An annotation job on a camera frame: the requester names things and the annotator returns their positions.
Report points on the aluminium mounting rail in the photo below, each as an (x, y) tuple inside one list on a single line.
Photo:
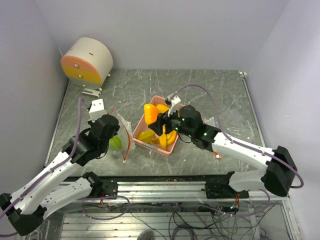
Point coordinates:
[(166, 191)]

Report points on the pink plastic basket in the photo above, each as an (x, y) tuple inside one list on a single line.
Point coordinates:
[(141, 127)]

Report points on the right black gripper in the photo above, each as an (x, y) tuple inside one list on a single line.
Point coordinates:
[(162, 118)]

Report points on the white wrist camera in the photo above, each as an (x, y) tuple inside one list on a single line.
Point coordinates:
[(97, 109), (174, 101)]

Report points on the clear zip bag red zipper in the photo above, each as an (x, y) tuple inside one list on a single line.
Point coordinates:
[(126, 135)]

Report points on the yellow starfruit slice toy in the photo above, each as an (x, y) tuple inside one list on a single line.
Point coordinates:
[(146, 136)]

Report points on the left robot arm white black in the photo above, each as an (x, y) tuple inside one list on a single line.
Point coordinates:
[(29, 206)]

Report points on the green round toy fruit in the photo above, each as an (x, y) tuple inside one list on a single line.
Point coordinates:
[(115, 143)]

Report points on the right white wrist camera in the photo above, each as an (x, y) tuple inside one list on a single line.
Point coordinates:
[(174, 101)]

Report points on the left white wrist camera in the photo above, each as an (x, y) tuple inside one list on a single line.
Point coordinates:
[(97, 109)]

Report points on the round cream drawer box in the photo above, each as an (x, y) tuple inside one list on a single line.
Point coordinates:
[(87, 63)]

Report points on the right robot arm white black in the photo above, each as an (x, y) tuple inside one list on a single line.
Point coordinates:
[(275, 168)]

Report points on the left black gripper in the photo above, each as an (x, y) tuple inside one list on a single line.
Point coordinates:
[(114, 133)]

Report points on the white metal latch piece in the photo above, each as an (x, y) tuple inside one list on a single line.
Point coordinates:
[(91, 93)]

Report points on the yellow toy banana bunch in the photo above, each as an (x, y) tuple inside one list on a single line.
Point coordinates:
[(167, 139)]

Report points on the yellow toy mango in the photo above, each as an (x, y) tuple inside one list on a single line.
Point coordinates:
[(150, 113)]

